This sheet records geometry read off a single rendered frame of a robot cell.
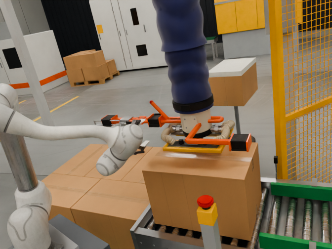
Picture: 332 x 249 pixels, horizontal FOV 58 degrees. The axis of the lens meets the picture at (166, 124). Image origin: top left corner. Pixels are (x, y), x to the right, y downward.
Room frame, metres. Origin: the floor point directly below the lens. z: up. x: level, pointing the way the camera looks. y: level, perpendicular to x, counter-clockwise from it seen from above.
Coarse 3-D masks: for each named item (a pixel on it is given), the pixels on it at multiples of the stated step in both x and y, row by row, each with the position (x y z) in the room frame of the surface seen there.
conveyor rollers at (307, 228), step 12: (264, 192) 1.63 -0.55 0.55; (264, 204) 1.52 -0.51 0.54; (276, 204) 1.49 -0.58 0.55; (312, 204) 1.44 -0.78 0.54; (324, 204) 1.41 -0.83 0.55; (276, 216) 1.39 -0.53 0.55; (288, 216) 1.37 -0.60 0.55; (312, 216) 1.35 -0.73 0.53; (324, 216) 1.31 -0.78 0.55; (168, 228) 1.50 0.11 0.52; (180, 228) 1.46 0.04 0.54; (276, 228) 1.31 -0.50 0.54; (288, 228) 1.28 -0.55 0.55; (312, 228) 1.27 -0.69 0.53; (324, 228) 1.23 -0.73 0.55; (240, 240) 1.28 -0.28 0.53; (252, 240) 1.25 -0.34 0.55; (324, 240) 1.15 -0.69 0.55
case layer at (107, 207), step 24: (96, 144) 3.01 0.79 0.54; (72, 168) 2.55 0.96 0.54; (120, 168) 2.36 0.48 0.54; (72, 192) 2.12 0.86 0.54; (96, 192) 2.05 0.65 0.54; (120, 192) 1.98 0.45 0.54; (144, 192) 1.91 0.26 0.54; (72, 216) 1.91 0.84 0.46; (96, 216) 1.78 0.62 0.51; (120, 216) 1.68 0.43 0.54; (120, 240) 1.71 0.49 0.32
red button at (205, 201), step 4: (204, 196) 1.05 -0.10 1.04; (208, 196) 1.05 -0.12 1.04; (200, 200) 1.03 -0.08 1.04; (204, 200) 1.02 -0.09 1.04; (208, 200) 1.02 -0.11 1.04; (212, 200) 1.02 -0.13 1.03; (200, 204) 1.01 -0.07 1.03; (204, 204) 1.00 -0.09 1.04; (208, 204) 1.00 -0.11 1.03; (212, 204) 1.01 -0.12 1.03; (204, 208) 1.02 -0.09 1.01; (208, 208) 1.01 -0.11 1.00
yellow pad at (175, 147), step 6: (168, 144) 1.53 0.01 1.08; (174, 144) 1.51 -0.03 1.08; (180, 144) 1.49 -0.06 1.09; (198, 144) 1.45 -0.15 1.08; (204, 144) 1.43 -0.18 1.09; (210, 144) 1.43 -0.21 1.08; (168, 150) 1.49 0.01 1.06; (174, 150) 1.47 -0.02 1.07; (180, 150) 1.46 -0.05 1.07; (186, 150) 1.44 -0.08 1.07; (192, 150) 1.42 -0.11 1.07; (198, 150) 1.41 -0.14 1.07; (204, 150) 1.39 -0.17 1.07; (210, 150) 1.37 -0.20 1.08; (216, 150) 1.36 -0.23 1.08; (222, 150) 1.37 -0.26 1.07
